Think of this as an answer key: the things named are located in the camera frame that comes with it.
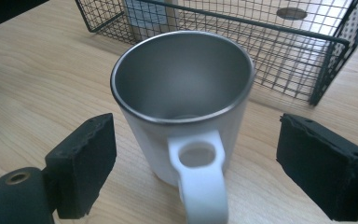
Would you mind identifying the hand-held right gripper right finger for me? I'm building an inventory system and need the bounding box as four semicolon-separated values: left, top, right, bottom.
275;113;358;223

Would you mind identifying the black wire mesh basket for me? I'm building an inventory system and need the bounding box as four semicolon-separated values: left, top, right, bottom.
74;0;358;107

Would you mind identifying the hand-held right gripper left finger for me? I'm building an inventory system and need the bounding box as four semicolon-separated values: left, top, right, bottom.
44;112;117;220

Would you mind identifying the dark round table grommet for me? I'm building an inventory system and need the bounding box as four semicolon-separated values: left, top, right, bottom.
275;7;309;21

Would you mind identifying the white mug with steel inside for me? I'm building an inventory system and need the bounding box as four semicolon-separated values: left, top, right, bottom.
109;29;257;224

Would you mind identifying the stainless steel tumbler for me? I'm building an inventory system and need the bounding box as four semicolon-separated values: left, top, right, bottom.
122;0;179;44

